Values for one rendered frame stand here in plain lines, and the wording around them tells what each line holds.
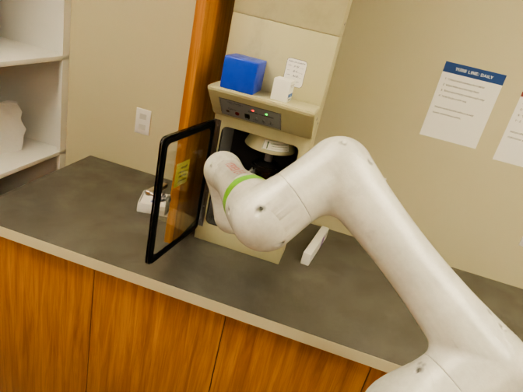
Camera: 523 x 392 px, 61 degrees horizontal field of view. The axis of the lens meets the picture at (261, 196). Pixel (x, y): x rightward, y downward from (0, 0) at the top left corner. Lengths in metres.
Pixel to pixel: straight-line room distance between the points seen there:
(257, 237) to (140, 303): 0.81
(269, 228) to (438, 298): 0.30
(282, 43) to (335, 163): 0.66
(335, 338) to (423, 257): 0.62
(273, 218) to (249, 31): 0.76
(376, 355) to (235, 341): 0.42
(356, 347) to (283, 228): 0.65
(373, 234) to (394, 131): 1.07
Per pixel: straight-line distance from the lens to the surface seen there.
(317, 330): 1.35
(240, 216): 0.78
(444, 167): 1.87
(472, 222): 1.96
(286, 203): 0.77
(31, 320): 1.83
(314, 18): 1.36
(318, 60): 1.36
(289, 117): 1.30
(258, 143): 1.46
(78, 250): 1.51
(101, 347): 1.72
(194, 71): 1.36
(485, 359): 0.80
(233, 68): 1.30
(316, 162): 0.79
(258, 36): 1.39
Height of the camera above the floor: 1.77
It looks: 24 degrees down
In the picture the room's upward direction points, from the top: 13 degrees clockwise
